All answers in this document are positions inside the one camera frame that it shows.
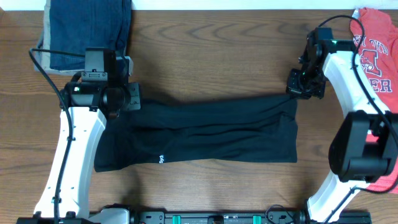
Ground black t-shirt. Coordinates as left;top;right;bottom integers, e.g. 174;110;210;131
94;95;298;172

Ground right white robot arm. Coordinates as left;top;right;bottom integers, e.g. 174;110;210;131
287;38;397;223

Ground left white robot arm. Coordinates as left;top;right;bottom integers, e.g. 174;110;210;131
16;81;141;224

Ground red soccer t-shirt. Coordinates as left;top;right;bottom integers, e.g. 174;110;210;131
349;7;398;194

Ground folded khaki pants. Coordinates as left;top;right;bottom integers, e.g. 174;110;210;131
33;0;127;76

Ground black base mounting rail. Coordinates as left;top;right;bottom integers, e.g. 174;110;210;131
90;203;373;224

